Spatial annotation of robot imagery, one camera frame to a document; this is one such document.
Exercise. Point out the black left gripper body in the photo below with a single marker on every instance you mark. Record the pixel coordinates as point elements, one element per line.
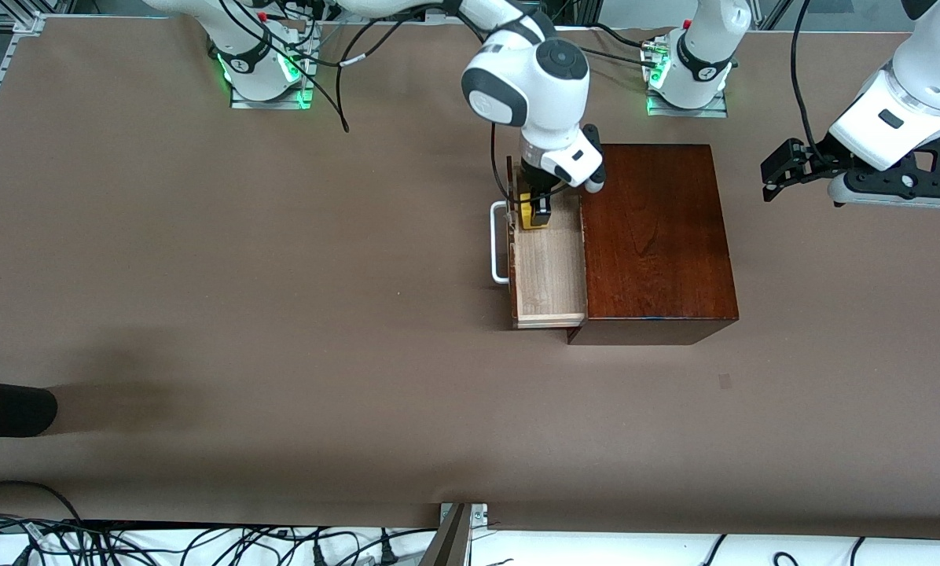
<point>816,153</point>

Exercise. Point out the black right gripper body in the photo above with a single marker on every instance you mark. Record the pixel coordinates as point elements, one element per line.
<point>534,181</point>

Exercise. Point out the yellow cube block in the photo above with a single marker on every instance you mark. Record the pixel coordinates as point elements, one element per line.
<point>526,219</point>

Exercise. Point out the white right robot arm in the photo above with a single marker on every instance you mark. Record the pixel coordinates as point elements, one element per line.
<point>533,86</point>

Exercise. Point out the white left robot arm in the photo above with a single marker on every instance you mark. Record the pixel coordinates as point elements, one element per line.
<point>910,94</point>

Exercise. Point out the dark brown wooden cabinet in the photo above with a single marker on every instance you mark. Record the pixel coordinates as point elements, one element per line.
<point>659,236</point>

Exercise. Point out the grey aluminium profile bar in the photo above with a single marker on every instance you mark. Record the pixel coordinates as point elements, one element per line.
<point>450,542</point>

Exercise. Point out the black ribbed cylinder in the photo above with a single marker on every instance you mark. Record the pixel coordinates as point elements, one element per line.
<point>6,409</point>

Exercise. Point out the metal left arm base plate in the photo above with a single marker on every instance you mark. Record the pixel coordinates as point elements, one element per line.
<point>690,112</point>

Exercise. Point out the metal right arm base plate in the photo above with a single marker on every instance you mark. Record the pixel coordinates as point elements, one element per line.
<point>306,79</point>

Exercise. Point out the metal corner bracket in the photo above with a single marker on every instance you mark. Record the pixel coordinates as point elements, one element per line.
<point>479,515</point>

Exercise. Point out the perforated aluminium edge rail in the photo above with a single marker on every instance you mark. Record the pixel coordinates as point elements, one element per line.
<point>2,71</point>

